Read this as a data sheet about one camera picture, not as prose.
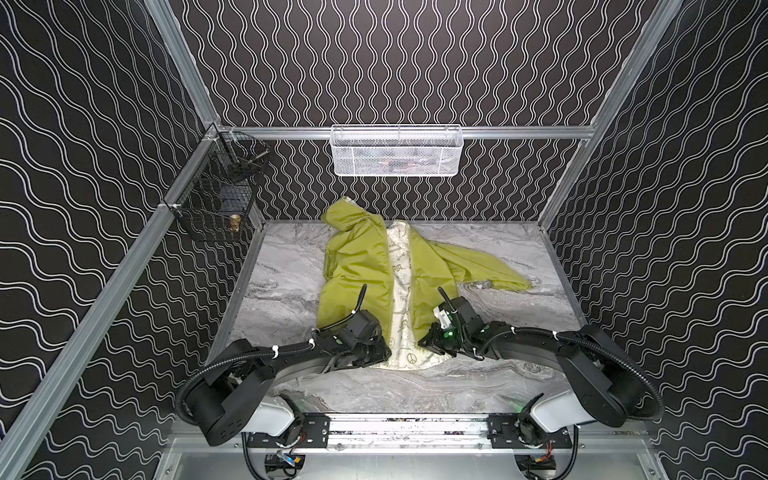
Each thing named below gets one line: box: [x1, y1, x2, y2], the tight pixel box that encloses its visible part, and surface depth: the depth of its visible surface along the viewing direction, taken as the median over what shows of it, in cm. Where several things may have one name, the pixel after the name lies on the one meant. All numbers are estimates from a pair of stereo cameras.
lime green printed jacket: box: [317, 197, 531, 370], surface depth 102 cm
